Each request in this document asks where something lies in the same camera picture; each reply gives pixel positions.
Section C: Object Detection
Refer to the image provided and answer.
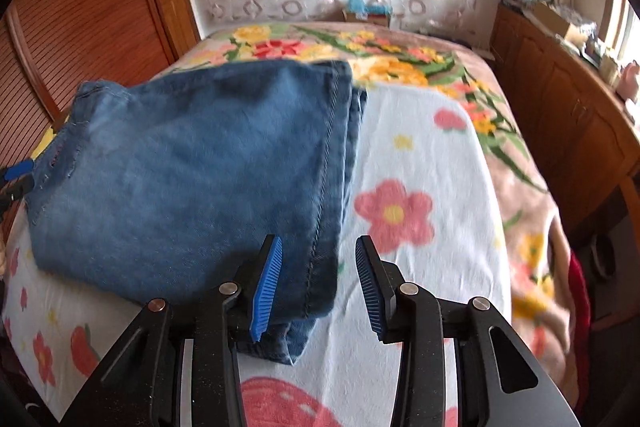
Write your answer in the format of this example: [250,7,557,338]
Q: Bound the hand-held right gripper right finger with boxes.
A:
[354,235,583,427]

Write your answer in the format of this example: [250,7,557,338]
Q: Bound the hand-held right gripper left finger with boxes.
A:
[57,234,283,427]

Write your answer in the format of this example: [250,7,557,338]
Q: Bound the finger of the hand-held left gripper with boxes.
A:
[0,177,37,208]
[0,160,35,182]

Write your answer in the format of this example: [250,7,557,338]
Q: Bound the blue denim pants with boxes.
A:
[27,59,369,365]

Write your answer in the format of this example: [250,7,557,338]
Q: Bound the white flower print bed sheet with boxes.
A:
[2,84,513,427]

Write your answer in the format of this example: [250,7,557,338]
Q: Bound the wooden louvred wardrobe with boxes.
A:
[0,0,201,168]

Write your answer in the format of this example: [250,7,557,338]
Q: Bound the pink floral fleece blanket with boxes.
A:
[30,22,576,413]

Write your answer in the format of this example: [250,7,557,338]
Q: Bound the black round object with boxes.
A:
[590,232,619,281]

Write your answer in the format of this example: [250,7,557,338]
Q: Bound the wooden side cabinet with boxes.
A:
[489,4,640,238]

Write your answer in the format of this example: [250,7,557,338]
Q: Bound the small brown box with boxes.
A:
[342,6,391,28]

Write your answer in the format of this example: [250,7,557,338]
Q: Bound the cardboard box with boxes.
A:
[530,2,576,42]

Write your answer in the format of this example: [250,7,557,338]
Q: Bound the pink pig figure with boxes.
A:
[617,62,640,102]

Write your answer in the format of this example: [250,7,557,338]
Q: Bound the window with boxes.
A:
[606,0,640,68]

